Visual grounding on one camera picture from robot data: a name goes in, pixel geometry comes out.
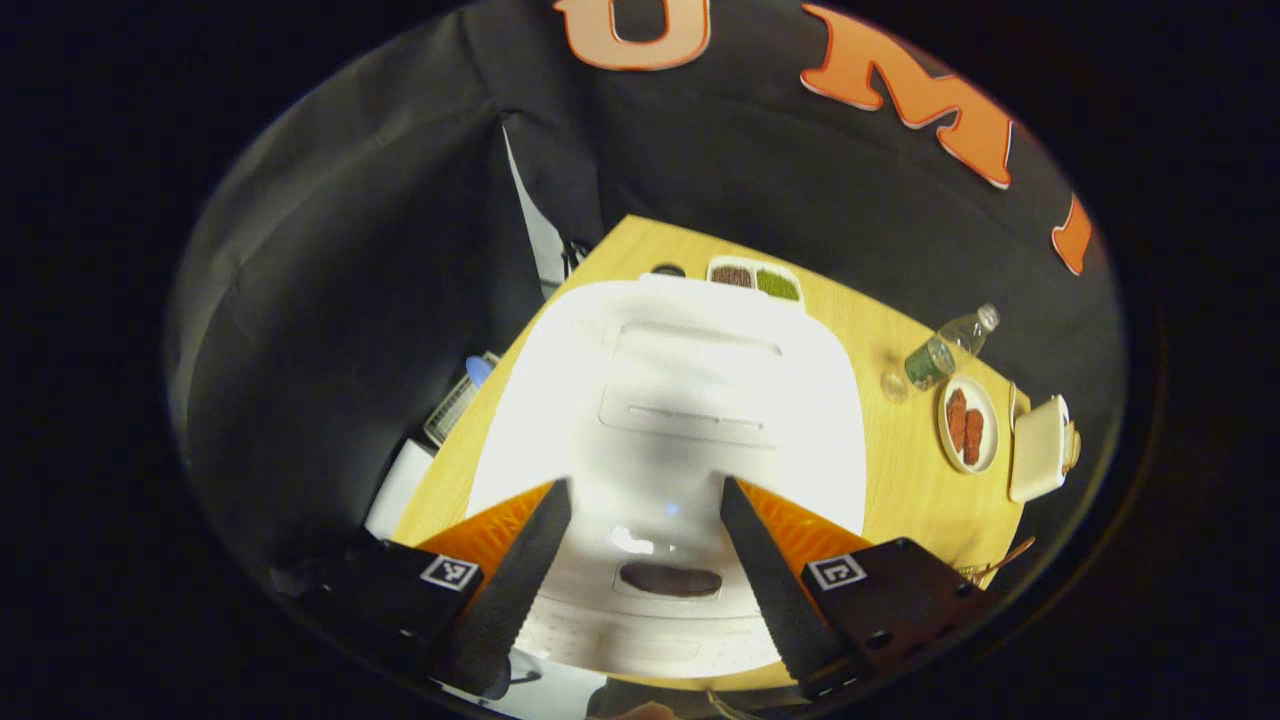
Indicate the white paper roll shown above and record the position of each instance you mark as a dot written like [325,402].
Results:
[400,490]

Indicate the toasted bread slice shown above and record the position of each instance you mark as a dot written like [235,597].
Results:
[1072,445]

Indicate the white toaster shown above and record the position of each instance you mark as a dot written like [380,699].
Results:
[1038,450]

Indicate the white rice cooker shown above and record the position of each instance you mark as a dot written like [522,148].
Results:
[660,400]

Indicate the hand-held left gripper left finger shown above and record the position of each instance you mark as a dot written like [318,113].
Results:
[520,580]

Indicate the dark wooden spoon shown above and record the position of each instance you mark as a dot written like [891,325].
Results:
[1010,555]

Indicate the white divided bean dish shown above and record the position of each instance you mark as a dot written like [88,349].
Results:
[755,280]

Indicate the small black round object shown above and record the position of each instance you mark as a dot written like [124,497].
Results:
[668,270]

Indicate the brown meat piece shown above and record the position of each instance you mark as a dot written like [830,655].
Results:
[956,420]
[974,438]

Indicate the white round plate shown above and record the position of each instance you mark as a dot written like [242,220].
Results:
[985,400]

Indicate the clear plastic water bottle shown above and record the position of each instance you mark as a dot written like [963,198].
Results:
[930,362]

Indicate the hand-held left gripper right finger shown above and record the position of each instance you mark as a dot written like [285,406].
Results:
[770,580]

